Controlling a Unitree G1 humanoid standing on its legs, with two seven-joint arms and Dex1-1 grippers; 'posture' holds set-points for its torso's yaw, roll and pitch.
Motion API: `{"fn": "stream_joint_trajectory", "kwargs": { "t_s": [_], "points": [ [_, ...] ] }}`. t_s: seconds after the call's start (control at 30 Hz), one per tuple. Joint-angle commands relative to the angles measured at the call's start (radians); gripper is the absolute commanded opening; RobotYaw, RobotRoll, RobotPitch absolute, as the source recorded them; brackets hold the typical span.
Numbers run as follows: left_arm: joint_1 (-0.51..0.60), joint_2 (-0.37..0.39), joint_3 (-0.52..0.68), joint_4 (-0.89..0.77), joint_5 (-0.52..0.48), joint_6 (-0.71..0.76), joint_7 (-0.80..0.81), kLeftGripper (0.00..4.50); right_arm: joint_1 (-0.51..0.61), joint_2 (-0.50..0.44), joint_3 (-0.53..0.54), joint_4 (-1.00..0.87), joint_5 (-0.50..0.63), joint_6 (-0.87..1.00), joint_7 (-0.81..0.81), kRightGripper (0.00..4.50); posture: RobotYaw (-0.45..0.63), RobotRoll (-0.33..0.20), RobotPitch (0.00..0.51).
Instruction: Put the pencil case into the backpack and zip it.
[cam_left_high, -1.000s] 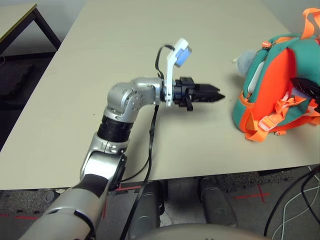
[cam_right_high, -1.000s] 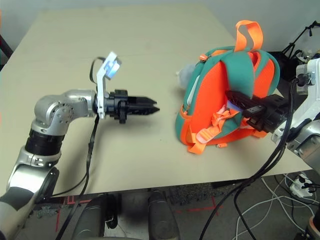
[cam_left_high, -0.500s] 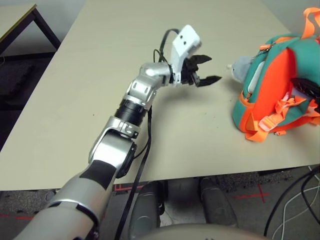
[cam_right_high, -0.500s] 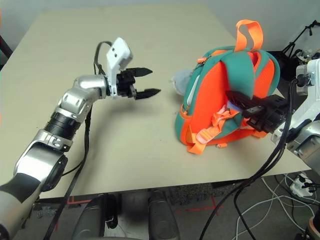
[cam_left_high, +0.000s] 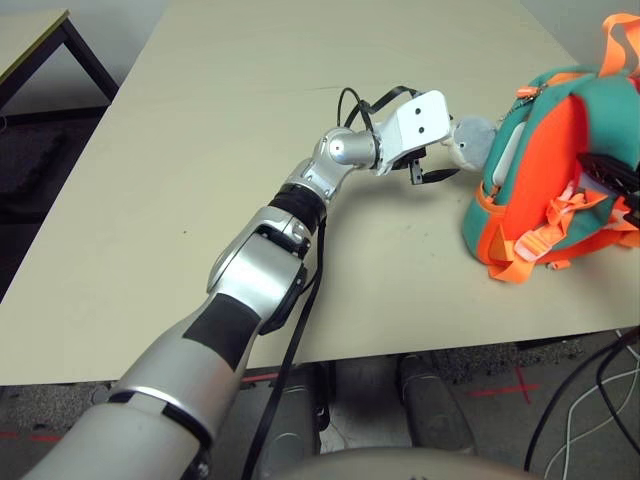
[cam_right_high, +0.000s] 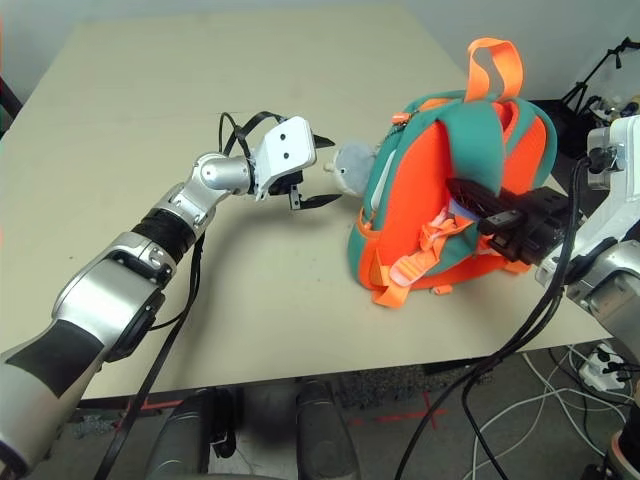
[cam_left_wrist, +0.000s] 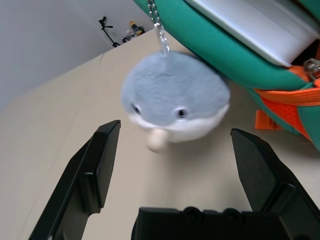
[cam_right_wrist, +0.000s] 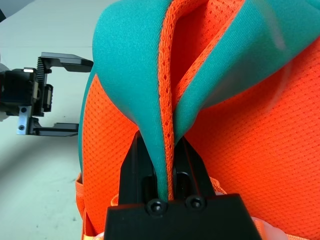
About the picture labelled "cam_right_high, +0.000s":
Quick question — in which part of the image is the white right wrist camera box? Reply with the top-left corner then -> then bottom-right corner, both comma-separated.
537,115 -> 640,286

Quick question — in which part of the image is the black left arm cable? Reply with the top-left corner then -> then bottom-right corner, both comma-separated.
94,110 -> 281,480

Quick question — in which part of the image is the orange and teal backpack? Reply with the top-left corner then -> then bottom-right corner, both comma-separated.
346,37 -> 560,311

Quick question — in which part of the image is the black tripod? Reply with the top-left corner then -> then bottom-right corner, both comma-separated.
559,35 -> 635,119

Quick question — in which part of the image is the grey robot leg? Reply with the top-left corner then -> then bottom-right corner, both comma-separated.
296,380 -> 364,480
147,388 -> 214,480

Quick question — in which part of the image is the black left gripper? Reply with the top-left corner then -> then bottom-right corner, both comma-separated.
272,131 -> 343,210

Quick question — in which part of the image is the white floor cable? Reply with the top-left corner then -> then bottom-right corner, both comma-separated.
462,344 -> 631,480

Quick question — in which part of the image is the white power strip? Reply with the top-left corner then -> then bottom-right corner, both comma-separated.
578,343 -> 636,392

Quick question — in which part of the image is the grey robot left leg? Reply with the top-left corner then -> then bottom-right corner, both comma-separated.
147,388 -> 214,480

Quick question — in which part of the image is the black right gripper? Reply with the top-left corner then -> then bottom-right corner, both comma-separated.
444,177 -> 571,265

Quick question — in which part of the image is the grey robot right leg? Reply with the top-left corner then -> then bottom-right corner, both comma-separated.
296,380 -> 364,480

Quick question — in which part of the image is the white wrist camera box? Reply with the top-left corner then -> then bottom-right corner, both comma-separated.
537,115 -> 640,286
252,115 -> 319,202

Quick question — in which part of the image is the grey white plush toy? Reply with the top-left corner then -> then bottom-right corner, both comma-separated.
322,141 -> 377,197

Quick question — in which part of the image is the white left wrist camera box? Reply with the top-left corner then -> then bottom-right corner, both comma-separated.
252,115 -> 319,202

